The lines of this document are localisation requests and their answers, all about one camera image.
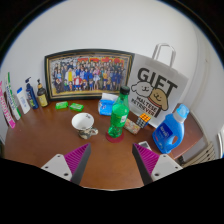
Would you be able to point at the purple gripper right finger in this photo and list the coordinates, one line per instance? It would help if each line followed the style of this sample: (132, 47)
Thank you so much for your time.
(152, 166)

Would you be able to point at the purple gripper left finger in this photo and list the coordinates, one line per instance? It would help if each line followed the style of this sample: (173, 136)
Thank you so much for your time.
(71, 166)

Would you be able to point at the green plastic bottle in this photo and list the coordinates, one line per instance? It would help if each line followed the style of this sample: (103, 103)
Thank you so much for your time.
(120, 111)

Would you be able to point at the white remote control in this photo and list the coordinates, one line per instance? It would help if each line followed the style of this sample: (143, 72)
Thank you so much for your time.
(145, 144)

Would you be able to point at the blue detergent bottle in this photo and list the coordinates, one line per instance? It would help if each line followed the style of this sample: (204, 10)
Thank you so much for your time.
(169, 134)

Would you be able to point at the red round coaster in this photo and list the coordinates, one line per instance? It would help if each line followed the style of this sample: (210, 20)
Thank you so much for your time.
(114, 140)

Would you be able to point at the patterned ceramic mug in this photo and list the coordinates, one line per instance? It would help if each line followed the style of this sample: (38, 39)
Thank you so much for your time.
(83, 123)

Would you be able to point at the small patterned packet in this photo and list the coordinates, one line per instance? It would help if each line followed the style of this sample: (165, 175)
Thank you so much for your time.
(131, 127)

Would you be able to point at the rubik's cube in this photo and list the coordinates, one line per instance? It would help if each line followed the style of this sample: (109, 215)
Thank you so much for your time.
(143, 120)

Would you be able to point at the green soap bar right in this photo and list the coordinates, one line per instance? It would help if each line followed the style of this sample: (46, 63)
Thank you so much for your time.
(76, 107)

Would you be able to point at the green soap bar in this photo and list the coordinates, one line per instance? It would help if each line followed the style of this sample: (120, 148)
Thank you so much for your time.
(61, 105)
(76, 107)

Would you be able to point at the green soap bar left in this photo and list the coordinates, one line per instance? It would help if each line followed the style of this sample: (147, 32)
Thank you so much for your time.
(61, 105)

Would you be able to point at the pink white tall box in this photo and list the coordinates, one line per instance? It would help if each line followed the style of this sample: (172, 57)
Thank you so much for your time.
(5, 110)

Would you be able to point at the white lotion bottle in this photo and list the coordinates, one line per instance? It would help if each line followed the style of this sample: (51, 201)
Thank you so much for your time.
(23, 101)

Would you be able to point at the amber pump bottle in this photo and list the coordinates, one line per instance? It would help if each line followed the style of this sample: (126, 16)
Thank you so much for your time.
(42, 94)

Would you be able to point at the white gift paper bag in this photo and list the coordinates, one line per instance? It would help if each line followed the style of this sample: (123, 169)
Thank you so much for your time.
(155, 87)

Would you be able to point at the dark blue pump bottle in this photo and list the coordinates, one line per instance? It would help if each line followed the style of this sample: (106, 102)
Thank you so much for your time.
(31, 95)

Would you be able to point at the white green tall box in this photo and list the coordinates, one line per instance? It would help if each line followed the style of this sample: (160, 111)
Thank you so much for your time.
(10, 97)

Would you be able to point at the framed group photo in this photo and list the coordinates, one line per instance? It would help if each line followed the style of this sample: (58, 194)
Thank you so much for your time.
(86, 73)

